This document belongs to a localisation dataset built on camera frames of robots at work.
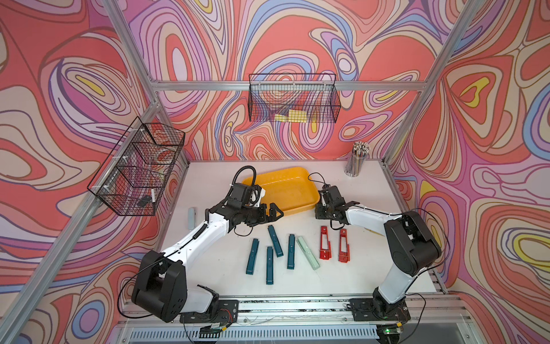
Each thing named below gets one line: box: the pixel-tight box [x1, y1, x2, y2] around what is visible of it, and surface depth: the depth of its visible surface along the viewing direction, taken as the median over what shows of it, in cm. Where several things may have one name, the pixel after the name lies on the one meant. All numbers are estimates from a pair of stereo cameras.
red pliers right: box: [338, 228, 351, 264], surface depth 89 cm
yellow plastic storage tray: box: [242, 166, 321, 215], surface depth 109 cm
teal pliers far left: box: [245, 238, 260, 276], surface depth 85 cm
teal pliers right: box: [287, 233, 296, 270], surface depth 86 cm
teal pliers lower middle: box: [266, 246, 275, 286], surface depth 83 cm
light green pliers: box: [296, 235, 321, 271], surface depth 86 cm
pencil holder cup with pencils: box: [344, 141, 371, 178], surface depth 106 cm
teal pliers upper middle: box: [267, 225, 284, 258], surface depth 89 cm
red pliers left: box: [319, 225, 332, 260], surface depth 90 cm
